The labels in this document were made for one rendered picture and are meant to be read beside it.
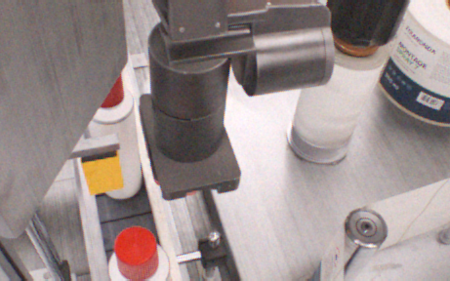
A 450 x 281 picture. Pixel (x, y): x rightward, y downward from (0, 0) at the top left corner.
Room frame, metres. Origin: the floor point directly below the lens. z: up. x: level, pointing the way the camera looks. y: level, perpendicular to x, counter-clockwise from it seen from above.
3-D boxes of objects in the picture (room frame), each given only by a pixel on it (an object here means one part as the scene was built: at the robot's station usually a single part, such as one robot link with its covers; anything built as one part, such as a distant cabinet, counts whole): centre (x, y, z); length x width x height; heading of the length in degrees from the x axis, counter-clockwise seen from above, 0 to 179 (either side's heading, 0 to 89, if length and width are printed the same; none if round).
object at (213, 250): (0.24, 0.00, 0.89); 0.03 x 0.03 x 0.12; 23
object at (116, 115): (0.33, 0.12, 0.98); 0.05 x 0.05 x 0.20
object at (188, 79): (0.25, 0.03, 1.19); 0.07 x 0.06 x 0.07; 111
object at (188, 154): (0.25, 0.03, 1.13); 0.10 x 0.07 x 0.07; 22
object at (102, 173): (0.21, 0.09, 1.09); 0.03 x 0.01 x 0.06; 113
